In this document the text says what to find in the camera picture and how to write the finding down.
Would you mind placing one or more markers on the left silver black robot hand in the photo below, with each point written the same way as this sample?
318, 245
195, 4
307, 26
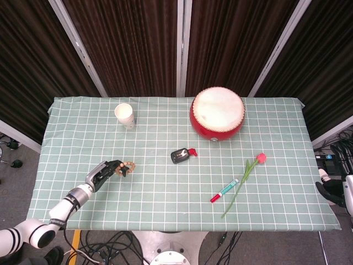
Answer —
102, 173

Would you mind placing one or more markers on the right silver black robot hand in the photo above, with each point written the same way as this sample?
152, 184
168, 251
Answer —
335, 190

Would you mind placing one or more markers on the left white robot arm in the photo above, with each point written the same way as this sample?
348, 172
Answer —
44, 220

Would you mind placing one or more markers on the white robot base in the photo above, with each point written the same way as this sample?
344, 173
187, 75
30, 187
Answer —
168, 248

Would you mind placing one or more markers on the white paper cup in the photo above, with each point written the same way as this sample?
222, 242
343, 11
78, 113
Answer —
124, 114

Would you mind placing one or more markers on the black bottle red cap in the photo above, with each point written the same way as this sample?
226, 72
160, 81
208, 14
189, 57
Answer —
178, 156

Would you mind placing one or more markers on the green checked tablecloth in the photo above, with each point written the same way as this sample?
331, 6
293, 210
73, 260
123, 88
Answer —
176, 132

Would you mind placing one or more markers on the pink artificial tulip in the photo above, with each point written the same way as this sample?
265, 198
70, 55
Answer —
245, 176

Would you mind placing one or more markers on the red key tag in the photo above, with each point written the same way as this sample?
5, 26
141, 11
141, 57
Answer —
193, 152

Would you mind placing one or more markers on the black office chair base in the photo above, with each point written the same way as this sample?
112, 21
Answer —
9, 154

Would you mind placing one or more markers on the red and teal marker pen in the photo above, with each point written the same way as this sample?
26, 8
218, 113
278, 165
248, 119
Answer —
224, 190

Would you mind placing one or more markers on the red drum with white skin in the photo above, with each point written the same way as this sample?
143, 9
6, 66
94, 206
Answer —
216, 113

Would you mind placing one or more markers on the dark ribbed partition panel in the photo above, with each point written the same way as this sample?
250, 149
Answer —
234, 41
124, 44
322, 60
33, 60

